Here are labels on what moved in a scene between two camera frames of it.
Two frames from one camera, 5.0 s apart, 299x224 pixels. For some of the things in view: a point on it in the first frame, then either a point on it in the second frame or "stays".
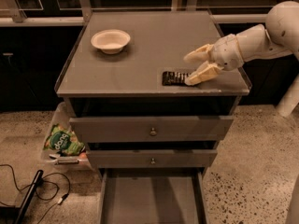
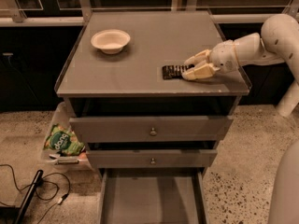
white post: (291, 99) stays
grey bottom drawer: (153, 196) stays
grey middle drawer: (149, 159) stays
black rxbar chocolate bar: (174, 78) -> (169, 72)
